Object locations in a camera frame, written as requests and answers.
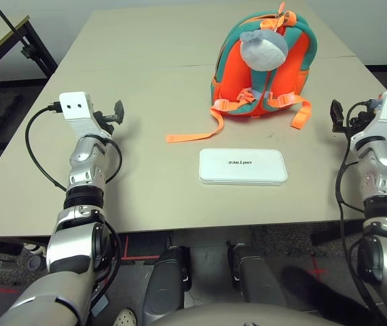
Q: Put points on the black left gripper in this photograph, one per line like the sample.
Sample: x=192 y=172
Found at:
x=107 y=119

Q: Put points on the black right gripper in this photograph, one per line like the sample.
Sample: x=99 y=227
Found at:
x=360 y=119

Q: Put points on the white pencil case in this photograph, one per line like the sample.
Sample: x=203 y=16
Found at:
x=242 y=166

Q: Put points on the orange and teal backpack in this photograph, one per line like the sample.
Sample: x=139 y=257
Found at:
x=231 y=74

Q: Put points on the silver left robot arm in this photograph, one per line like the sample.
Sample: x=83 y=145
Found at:
x=78 y=237

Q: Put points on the grey and white plush pendant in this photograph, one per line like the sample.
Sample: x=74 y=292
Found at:
x=264 y=51

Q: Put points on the black stand pole with clamp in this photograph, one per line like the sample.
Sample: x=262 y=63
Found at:
x=28 y=51

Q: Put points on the grey robot right leg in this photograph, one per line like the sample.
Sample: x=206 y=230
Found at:
x=258 y=278

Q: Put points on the grey robot leg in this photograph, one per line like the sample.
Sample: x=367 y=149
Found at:
x=258 y=278
x=164 y=288

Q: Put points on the grey robot left leg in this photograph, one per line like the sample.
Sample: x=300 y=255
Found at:
x=164 y=288

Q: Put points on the small grey-blue block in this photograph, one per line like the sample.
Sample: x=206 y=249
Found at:
x=99 y=305

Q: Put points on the white perforated shoe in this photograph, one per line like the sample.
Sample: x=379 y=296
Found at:
x=124 y=317

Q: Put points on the grey robot torso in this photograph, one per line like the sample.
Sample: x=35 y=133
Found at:
x=241 y=317

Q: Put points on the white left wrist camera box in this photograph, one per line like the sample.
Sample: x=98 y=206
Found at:
x=74 y=107

